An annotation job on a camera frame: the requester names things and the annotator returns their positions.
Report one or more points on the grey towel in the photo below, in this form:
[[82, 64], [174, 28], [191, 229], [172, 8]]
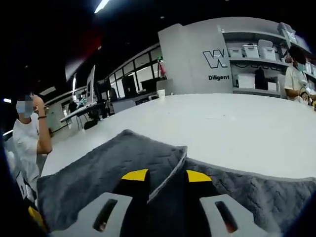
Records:
[[98, 172]]

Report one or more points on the open laptop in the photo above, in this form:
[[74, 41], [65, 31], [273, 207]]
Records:
[[90, 86]]

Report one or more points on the white flat box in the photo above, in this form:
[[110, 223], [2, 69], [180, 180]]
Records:
[[246, 81]]

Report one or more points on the white laptop desk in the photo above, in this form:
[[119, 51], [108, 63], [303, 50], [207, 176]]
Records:
[[79, 112]]

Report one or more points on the black object on shelf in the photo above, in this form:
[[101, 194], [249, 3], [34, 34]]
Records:
[[260, 79]]

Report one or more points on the white paper cup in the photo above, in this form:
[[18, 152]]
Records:
[[161, 94]]

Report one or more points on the black monitor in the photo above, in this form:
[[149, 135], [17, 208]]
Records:
[[149, 85]]

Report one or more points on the grey laptop lid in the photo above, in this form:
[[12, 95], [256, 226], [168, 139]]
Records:
[[165, 86]]

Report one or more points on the white storage box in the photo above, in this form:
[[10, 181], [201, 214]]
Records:
[[250, 51], [235, 52], [266, 50]]

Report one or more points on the red hanging object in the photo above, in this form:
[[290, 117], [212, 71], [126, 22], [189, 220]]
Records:
[[161, 67]]

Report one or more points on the white shelf unit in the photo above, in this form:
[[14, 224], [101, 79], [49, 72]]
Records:
[[249, 37]]

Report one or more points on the long ceiling light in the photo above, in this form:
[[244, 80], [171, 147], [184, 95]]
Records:
[[101, 6]]

